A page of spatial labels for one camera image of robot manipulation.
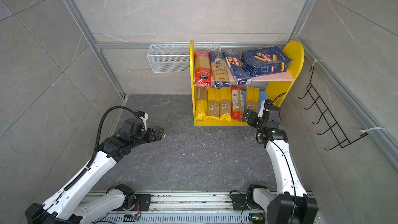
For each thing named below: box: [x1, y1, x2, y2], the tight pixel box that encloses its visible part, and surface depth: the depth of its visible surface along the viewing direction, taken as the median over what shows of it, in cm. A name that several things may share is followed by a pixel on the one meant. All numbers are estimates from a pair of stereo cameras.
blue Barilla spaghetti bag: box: [223, 48, 253, 86], surface depth 74 cm
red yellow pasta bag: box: [194, 50, 212, 88], surface depth 74 cm
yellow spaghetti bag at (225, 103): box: [219, 87, 232, 122], surface depth 92 cm
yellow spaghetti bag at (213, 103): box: [205, 87, 221, 120], surface depth 94 cm
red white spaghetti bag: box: [231, 85, 245, 123], surface depth 93 cm
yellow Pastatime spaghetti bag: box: [194, 87, 208, 122], surface depth 92 cm
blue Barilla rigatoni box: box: [241, 46, 293, 78], surface depth 73 cm
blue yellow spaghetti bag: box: [209, 51, 232, 89], surface depth 74 cm
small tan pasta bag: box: [245, 86, 261, 114], surface depth 99 cm
